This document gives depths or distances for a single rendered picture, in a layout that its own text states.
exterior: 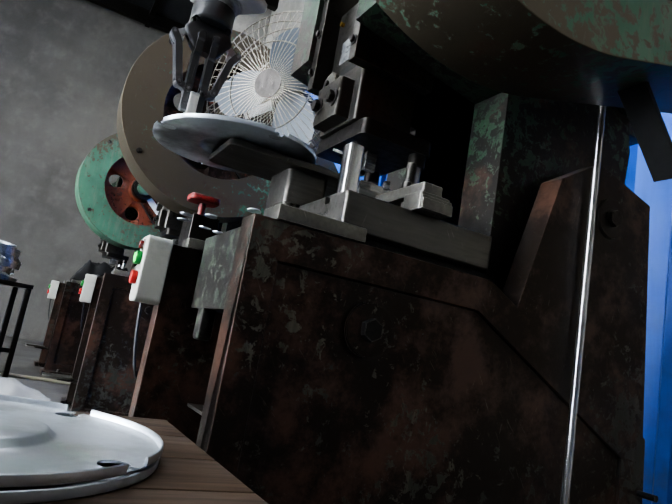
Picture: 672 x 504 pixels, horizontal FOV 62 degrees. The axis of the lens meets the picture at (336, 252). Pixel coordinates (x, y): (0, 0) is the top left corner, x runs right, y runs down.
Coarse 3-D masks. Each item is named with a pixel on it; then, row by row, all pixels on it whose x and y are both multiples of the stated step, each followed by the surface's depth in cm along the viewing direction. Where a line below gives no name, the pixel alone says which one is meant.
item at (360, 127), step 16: (352, 128) 107; (368, 128) 103; (384, 128) 105; (320, 144) 119; (336, 144) 112; (368, 144) 109; (384, 144) 107; (400, 144) 106; (416, 144) 108; (336, 160) 121; (384, 160) 116; (400, 160) 114; (416, 160) 108; (368, 176) 123
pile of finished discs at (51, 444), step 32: (0, 416) 44; (32, 416) 49; (64, 416) 52; (96, 416) 54; (0, 448) 37; (32, 448) 39; (64, 448) 40; (96, 448) 42; (128, 448) 44; (160, 448) 43; (0, 480) 30; (32, 480) 31; (64, 480) 32; (96, 480) 37; (128, 480) 37
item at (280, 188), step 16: (224, 144) 97; (240, 144) 94; (224, 160) 104; (240, 160) 102; (256, 160) 100; (272, 160) 99; (288, 160) 98; (272, 176) 108; (288, 176) 101; (304, 176) 102; (320, 176) 103; (336, 176) 103; (272, 192) 106; (288, 192) 100; (304, 192) 102; (320, 192) 103
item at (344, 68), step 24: (336, 48) 121; (336, 72) 118; (360, 72) 107; (336, 96) 107; (360, 96) 106; (384, 96) 109; (408, 96) 111; (336, 120) 109; (384, 120) 108; (408, 120) 111
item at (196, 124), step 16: (160, 128) 95; (176, 128) 94; (192, 128) 93; (208, 128) 92; (224, 128) 91; (240, 128) 90; (256, 128) 89; (272, 128) 89; (176, 144) 102; (192, 144) 101; (208, 144) 102; (256, 144) 96; (272, 144) 95; (288, 144) 94; (304, 144) 94; (192, 160) 111; (208, 160) 110; (304, 160) 101
